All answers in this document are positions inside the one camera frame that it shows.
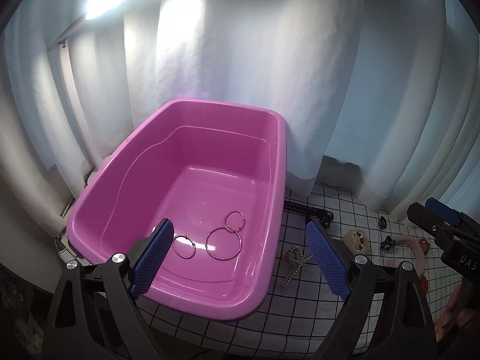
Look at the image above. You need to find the pink strawberry headband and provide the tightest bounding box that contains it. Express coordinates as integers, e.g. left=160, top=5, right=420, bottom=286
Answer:
left=393, top=236, right=429, bottom=295

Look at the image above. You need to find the beige plush face clip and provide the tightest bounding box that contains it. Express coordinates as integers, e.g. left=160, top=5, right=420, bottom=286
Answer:
left=343, top=228, right=370, bottom=254

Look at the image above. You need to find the black white scrunchie keyring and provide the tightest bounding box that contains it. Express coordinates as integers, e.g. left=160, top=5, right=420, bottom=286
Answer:
left=380, top=236, right=396, bottom=254

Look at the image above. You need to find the pearl hair claw clip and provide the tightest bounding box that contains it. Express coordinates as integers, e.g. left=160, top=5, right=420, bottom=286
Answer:
left=281, top=246, right=312, bottom=288

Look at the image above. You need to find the large silver hoop ring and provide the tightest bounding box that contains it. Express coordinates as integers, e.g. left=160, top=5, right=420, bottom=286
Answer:
left=205, top=226, right=244, bottom=261

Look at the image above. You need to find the person's right hand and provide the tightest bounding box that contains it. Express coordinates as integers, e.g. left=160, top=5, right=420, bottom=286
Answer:
left=434, top=283, right=479, bottom=342

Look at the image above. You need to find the black white checkered cloth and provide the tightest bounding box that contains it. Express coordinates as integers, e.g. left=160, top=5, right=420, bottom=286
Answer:
left=55, top=179, right=480, bottom=360

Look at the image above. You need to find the pink plastic tub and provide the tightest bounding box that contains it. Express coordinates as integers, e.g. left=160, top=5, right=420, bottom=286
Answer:
left=67, top=98, right=287, bottom=321

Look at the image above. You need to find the white curtain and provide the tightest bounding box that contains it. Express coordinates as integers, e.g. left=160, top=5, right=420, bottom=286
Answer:
left=1, top=0, right=479, bottom=235

